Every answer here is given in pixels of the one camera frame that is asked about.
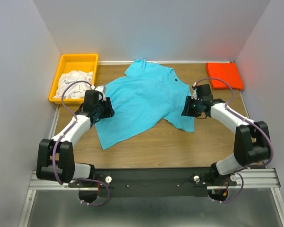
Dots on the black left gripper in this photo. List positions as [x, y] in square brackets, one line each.
[109, 112]

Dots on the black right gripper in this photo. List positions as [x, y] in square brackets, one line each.
[187, 111]

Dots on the cyan blue t-shirt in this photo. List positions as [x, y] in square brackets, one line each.
[147, 93]

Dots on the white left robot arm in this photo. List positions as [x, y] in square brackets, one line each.
[55, 160]

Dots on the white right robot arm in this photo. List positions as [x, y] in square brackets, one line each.
[251, 139]

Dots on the crumpled white t-shirt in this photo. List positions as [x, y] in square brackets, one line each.
[77, 90]

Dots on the folded orange t-shirt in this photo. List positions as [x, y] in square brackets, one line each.
[227, 72]

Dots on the yellow plastic bin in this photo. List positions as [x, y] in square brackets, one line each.
[86, 62]

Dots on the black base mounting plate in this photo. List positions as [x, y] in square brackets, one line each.
[157, 182]

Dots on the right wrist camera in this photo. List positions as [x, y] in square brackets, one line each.
[202, 92]

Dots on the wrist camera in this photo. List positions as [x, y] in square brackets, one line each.
[202, 92]
[101, 90]

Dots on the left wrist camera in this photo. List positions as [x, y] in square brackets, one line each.
[101, 90]

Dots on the aluminium extrusion rail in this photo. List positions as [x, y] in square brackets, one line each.
[249, 178]

